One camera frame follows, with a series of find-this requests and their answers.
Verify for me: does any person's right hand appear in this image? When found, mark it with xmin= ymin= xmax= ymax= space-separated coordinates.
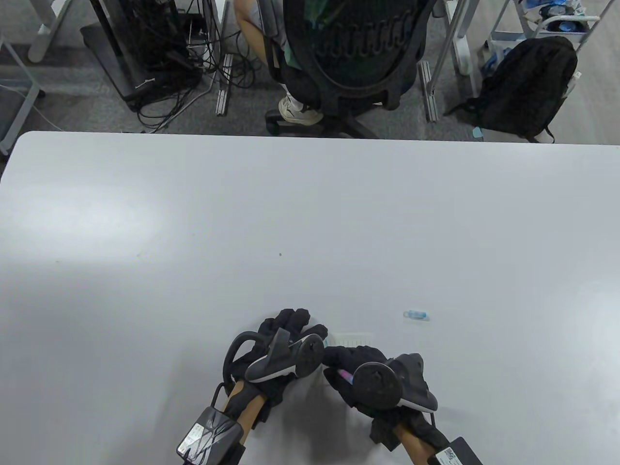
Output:
xmin=322 ymin=345 xmax=450 ymax=449

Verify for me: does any person's left hand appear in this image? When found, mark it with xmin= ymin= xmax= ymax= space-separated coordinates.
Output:
xmin=228 ymin=309 xmax=329 ymax=407

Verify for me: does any white lined letter paper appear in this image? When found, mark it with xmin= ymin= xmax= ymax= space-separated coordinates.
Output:
xmin=325 ymin=331 xmax=372 ymax=348

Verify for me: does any person's right forearm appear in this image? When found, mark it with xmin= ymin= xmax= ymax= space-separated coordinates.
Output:
xmin=398 ymin=425 xmax=439 ymax=465

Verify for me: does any person's left forearm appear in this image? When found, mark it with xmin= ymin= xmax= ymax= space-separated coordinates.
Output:
xmin=224 ymin=382 xmax=268 ymax=439

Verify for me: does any grey right hand tracker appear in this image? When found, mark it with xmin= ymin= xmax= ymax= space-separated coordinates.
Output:
xmin=352 ymin=353 xmax=439 ymax=413

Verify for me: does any grey hand tracker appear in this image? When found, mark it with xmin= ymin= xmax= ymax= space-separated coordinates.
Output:
xmin=223 ymin=328 xmax=326 ymax=384
xmin=352 ymin=353 xmax=439 ymax=413

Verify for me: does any grey left hand tracker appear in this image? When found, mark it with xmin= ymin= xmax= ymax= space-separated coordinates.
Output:
xmin=223 ymin=328 xmax=326 ymax=384

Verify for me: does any black mesh office chair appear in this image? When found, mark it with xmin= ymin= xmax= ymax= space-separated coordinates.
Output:
xmin=265 ymin=0 xmax=434 ymax=140

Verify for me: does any white desk leg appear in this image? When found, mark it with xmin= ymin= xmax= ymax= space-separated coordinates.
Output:
xmin=429 ymin=0 xmax=479 ymax=96
xmin=28 ymin=0 xmax=74 ymax=63

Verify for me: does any black backpack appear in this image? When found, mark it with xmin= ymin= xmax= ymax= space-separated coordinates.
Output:
xmin=443 ymin=36 xmax=579 ymax=144

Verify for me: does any white blue plastic bag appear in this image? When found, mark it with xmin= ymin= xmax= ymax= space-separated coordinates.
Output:
xmin=477 ymin=40 xmax=514 ymax=78

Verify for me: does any white cart with items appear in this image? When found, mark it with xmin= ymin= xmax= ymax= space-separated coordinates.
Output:
xmin=488 ymin=0 xmax=601 ymax=49

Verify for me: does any aluminium rail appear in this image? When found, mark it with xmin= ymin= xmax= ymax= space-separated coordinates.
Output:
xmin=216 ymin=53 xmax=234 ymax=117
xmin=420 ymin=61 xmax=439 ymax=123

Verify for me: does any bundle of black cables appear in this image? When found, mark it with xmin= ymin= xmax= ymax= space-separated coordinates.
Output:
xmin=136 ymin=0 xmax=260 ymax=134

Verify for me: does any black computer tower with cables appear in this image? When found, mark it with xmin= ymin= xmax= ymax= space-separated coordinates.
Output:
xmin=80 ymin=0 xmax=204 ymax=113

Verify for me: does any grey metal frame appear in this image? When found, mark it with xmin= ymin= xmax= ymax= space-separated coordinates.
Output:
xmin=0 ymin=33 xmax=47 ymax=156

